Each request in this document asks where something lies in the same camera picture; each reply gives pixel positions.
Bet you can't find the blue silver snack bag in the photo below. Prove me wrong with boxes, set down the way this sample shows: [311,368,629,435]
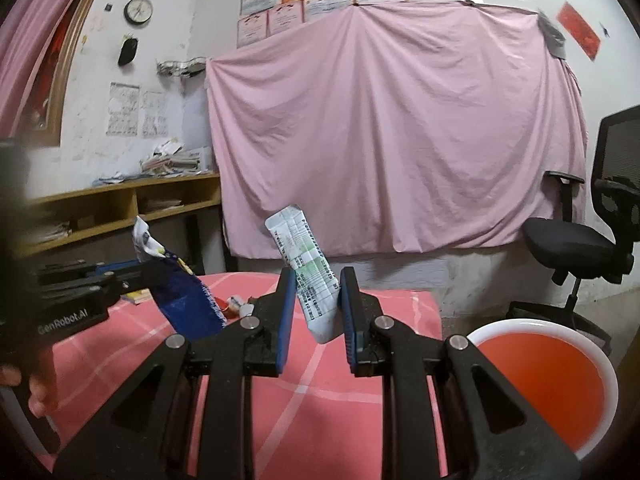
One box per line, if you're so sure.
[132,216,227,341]

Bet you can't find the white green printed wrapper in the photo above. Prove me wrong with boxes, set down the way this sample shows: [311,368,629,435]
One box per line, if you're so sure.
[265,205,343,344]

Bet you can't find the orange white trash bin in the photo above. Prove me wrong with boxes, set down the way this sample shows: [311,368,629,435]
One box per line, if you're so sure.
[469,318,618,460]

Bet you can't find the left hand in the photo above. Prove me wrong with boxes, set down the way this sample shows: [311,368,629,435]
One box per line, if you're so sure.
[0,348,58,418]

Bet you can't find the yellow book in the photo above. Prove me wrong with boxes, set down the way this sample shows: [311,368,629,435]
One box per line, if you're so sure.
[122,288,152,304]

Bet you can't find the grey crumpled wrapper with leaves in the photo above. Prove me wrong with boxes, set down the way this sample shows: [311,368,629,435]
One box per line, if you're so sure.
[224,295,257,320]

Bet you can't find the pile of papers on shelf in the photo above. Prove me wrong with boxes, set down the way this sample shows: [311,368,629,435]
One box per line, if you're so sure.
[92,139,215,188]

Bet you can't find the black office chair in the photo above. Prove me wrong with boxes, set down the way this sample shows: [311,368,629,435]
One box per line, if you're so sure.
[506,106,639,354]

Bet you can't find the pink hanging sheet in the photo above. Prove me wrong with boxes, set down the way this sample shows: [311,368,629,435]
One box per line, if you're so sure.
[205,1,588,259]

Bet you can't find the wooden wall shelf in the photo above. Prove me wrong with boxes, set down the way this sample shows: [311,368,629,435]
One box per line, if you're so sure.
[18,172,221,257]

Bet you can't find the printed wall papers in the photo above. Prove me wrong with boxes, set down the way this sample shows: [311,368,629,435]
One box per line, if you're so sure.
[106,82,169,139]

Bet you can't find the black hanging wall object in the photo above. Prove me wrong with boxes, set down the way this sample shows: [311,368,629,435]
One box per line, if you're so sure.
[117,37,139,67]

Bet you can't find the round wall clock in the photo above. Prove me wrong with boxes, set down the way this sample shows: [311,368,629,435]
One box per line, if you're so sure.
[124,0,153,26]

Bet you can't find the red paper wall decoration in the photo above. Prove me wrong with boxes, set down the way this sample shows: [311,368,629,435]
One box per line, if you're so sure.
[556,2,601,61]

